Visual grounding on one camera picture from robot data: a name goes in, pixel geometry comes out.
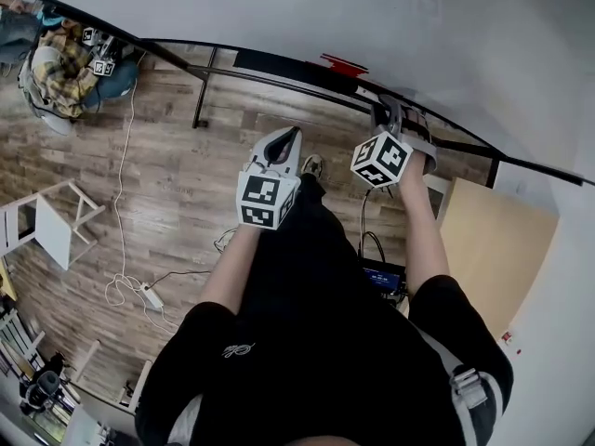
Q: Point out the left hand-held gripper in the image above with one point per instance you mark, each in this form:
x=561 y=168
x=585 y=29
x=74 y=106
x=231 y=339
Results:
x=260 y=193

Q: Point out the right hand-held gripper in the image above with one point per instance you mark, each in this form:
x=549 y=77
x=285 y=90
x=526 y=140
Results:
x=382 y=158

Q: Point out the person's right forearm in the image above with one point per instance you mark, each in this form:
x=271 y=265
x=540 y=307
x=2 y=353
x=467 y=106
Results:
x=420 y=230

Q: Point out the person's left forearm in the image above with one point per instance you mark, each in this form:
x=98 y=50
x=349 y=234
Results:
x=230 y=267

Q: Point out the black whiteboard stand leg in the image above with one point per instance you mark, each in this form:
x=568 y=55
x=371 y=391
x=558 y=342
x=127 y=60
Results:
x=203 y=95

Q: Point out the person's right hand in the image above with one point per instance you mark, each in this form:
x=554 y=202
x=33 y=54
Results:
x=418 y=122

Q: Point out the person's beige shoe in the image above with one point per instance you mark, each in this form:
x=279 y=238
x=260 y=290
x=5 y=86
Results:
x=312 y=165

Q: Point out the person's black trousers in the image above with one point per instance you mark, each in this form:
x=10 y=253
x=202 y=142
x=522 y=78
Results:
x=302 y=249

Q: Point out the black screen device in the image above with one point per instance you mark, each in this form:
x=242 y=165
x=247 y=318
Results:
x=383 y=278

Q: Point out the white power strip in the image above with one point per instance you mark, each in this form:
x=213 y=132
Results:
x=151 y=296

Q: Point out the light wooden board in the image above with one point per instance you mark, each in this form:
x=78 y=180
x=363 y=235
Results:
x=499 y=253

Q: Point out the person's black shirt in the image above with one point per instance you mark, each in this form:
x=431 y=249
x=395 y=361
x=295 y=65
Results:
x=316 y=365

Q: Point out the white wooden chair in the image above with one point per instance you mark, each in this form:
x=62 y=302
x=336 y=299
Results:
x=51 y=230

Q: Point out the small red object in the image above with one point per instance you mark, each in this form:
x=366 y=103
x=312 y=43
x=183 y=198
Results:
x=508 y=338

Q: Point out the black round device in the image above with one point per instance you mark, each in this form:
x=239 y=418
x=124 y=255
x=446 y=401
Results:
x=44 y=384

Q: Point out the light wooden frame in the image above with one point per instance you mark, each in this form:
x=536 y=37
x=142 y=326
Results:
x=111 y=379

